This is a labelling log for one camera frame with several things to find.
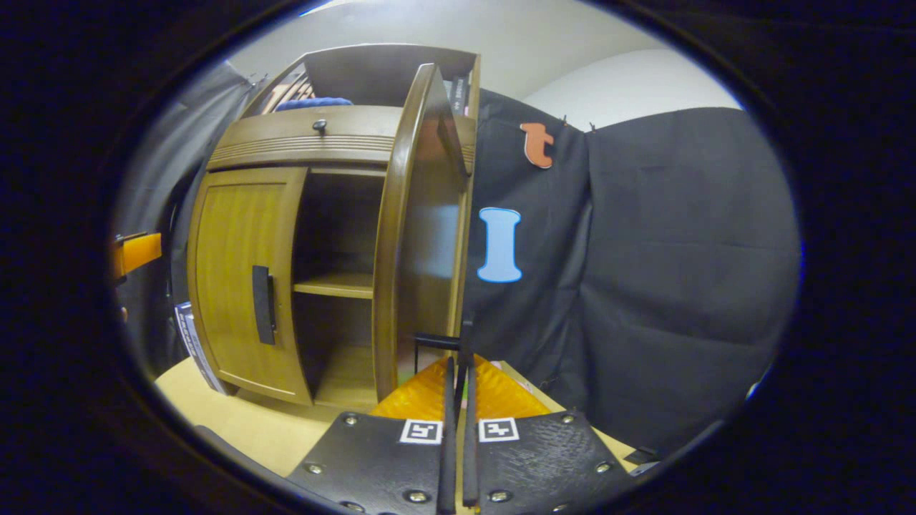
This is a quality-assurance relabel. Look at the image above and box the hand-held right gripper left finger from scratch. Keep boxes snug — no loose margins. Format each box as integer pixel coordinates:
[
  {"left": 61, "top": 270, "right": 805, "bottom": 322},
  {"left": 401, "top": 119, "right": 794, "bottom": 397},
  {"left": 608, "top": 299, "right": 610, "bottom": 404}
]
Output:
[{"left": 286, "top": 355, "right": 459, "bottom": 515}]

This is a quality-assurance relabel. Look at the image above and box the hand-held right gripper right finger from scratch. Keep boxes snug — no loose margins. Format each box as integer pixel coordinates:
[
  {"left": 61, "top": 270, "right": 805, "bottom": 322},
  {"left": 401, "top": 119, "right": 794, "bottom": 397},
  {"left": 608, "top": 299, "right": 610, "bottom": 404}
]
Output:
[{"left": 462, "top": 354, "right": 641, "bottom": 515}]

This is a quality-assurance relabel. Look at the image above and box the wooden cabinet door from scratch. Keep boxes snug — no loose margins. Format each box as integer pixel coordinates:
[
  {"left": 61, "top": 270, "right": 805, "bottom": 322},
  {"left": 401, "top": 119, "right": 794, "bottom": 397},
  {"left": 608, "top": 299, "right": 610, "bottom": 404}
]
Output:
[
  {"left": 187, "top": 167, "right": 313, "bottom": 406},
  {"left": 372, "top": 63, "right": 477, "bottom": 401}
]

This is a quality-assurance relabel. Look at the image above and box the wooden double-door shoe cabinet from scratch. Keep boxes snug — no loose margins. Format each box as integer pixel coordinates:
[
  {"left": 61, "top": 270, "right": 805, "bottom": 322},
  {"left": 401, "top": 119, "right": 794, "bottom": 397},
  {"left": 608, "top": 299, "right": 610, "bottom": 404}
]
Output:
[{"left": 187, "top": 44, "right": 482, "bottom": 412}]

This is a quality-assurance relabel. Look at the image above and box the white printed booklet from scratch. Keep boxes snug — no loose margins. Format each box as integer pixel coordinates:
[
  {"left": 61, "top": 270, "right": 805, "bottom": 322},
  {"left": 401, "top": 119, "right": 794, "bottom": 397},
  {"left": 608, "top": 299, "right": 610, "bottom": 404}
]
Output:
[{"left": 174, "top": 302, "right": 228, "bottom": 396}]

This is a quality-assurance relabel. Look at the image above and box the wooden drawer with black knob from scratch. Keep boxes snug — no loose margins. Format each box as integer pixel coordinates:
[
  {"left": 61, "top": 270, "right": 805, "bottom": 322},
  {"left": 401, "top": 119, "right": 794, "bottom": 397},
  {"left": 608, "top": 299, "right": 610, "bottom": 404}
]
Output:
[{"left": 206, "top": 105, "right": 477, "bottom": 172}]

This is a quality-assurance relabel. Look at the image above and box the folded blue towel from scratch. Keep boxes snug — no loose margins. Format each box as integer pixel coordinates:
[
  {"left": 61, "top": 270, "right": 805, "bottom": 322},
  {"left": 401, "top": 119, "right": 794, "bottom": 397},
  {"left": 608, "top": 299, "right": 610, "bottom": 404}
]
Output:
[{"left": 276, "top": 97, "right": 354, "bottom": 112}]

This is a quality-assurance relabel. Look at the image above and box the black backdrop cloth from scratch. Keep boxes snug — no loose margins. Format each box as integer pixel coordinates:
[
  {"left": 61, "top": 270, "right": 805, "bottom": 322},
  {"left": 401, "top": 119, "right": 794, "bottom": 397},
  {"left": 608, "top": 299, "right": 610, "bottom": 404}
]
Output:
[{"left": 114, "top": 61, "right": 801, "bottom": 458}]

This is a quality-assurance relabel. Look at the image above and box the row of standing books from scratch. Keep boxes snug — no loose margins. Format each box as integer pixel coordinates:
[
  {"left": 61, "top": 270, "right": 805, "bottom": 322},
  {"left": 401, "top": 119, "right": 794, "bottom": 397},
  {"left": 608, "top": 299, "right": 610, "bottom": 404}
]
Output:
[{"left": 442, "top": 72, "right": 473, "bottom": 117}]

